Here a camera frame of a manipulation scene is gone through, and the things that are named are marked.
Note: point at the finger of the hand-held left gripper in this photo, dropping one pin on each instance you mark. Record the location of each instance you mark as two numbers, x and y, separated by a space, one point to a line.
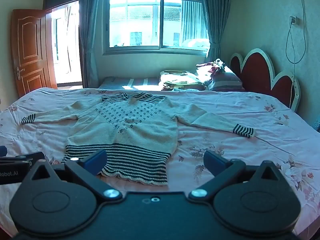
30 157

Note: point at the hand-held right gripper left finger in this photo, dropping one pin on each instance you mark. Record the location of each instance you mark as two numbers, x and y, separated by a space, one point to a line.
96 162

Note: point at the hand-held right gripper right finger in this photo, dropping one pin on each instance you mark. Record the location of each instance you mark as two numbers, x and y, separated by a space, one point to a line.
212 163

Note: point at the black white striped knitted garment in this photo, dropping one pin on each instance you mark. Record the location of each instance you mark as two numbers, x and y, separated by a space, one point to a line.
130 127

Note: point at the pile of crumpled clothes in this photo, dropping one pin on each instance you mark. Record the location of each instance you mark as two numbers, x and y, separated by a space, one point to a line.
212 66

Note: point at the pink floral bed sheet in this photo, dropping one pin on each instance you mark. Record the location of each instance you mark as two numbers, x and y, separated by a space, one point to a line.
250 120

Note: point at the striped pillow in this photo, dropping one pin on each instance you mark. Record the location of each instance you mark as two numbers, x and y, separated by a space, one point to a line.
225 81

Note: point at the grey striped mattress sheet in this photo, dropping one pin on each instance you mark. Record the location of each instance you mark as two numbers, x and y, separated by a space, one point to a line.
130 82

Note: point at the folded yellow patterned quilt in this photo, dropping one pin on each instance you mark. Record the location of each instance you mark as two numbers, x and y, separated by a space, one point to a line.
178 80

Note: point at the red and white scalloped headboard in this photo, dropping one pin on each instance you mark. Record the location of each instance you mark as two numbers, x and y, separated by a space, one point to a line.
260 72

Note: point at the brown wooden door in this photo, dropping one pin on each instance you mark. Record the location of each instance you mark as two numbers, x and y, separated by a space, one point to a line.
30 52

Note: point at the white bundle at window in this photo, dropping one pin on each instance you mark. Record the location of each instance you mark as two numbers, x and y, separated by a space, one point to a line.
197 42

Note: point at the teal curtain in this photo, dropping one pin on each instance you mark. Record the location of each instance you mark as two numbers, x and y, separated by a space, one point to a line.
90 30
212 17

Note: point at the sliding glass window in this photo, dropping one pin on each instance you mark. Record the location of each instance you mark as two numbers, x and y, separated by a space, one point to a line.
157 15

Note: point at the wall socket with plug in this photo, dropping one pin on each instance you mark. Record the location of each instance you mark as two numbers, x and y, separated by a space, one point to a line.
295 20

